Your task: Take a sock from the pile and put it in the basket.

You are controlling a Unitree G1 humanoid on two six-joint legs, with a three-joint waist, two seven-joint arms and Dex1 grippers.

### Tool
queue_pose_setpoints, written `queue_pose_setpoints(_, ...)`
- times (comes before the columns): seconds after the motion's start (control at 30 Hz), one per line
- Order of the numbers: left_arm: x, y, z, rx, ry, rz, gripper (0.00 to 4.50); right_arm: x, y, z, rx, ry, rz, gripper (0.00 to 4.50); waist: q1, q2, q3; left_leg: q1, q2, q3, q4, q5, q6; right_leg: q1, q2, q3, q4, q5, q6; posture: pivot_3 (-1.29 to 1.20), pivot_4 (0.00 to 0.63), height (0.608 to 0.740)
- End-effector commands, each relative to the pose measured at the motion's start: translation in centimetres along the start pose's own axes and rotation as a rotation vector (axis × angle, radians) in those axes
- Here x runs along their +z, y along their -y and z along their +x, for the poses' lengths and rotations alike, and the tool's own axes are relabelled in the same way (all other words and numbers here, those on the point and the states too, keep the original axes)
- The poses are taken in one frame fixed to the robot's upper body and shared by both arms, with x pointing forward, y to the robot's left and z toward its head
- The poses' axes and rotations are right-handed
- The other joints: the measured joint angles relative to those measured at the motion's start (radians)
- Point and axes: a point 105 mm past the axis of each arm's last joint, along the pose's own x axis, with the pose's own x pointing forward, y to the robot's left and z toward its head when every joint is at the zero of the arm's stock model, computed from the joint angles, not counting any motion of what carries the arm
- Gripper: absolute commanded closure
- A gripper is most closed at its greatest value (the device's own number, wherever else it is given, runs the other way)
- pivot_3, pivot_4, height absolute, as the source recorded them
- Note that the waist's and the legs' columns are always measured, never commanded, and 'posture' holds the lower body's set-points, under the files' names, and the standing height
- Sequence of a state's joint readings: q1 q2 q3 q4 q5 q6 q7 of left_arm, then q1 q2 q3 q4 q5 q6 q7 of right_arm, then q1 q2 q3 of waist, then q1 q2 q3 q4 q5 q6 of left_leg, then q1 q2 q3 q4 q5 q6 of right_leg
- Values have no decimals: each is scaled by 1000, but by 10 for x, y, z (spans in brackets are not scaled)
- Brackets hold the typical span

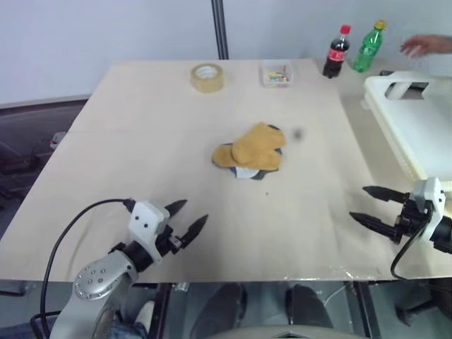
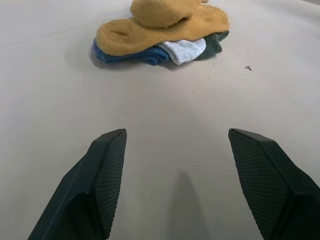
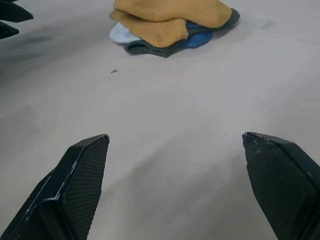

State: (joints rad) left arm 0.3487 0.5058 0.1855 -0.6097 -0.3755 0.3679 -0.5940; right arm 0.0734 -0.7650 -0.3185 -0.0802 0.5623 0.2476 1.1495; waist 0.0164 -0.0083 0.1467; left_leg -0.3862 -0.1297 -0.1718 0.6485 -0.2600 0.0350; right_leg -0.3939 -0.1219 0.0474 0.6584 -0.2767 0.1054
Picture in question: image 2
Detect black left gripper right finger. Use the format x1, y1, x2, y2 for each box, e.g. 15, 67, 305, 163
227, 127, 320, 240

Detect white knit sock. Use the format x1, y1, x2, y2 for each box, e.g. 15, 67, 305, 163
159, 38, 208, 66

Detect mustard yellow terry sock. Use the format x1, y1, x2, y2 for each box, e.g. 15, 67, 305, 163
96, 3, 230, 57
130, 0, 210, 29

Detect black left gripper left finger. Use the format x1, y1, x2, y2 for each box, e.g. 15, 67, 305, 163
27, 128, 128, 240

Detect dark green knit sock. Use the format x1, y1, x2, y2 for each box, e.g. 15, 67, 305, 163
196, 29, 230, 61

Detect blue knit sock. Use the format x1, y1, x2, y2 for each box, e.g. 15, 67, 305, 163
92, 38, 172, 67

